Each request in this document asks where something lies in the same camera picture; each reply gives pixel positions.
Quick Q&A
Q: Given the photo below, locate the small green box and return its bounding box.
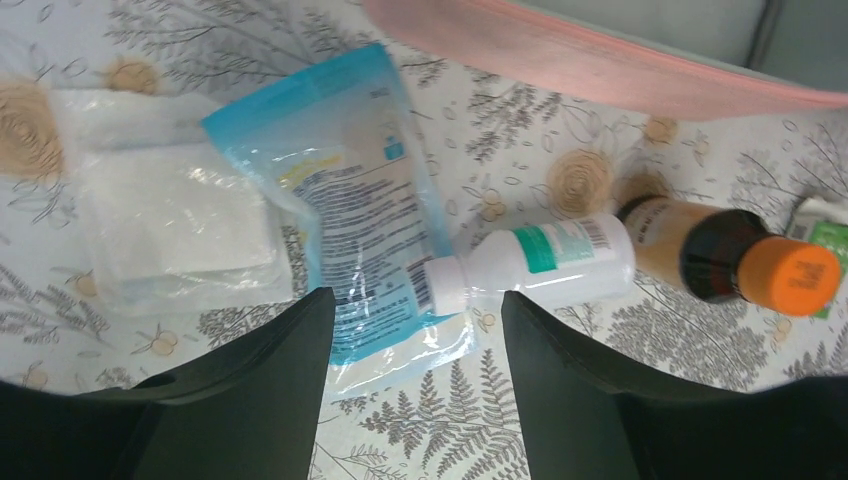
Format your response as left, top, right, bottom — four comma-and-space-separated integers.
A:
783, 197, 847, 320

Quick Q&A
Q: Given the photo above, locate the pink medicine kit case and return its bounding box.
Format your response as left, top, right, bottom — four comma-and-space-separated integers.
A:
363, 1, 847, 121

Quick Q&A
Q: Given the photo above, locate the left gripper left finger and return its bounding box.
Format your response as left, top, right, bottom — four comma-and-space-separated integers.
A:
1, 288, 335, 479

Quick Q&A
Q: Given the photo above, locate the white gauze packet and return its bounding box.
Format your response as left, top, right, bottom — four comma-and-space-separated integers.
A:
47, 89, 294, 316

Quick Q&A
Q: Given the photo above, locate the white bottle green label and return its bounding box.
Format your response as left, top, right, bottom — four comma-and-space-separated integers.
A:
424, 213, 636, 316

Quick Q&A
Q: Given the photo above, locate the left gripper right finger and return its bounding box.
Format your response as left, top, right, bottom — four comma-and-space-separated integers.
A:
501, 291, 847, 479

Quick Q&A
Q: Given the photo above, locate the blue white pouch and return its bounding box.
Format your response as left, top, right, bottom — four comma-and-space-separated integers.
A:
202, 43, 477, 400

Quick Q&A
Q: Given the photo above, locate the brown bottle orange cap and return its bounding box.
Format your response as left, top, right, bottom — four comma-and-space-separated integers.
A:
617, 195, 842, 317

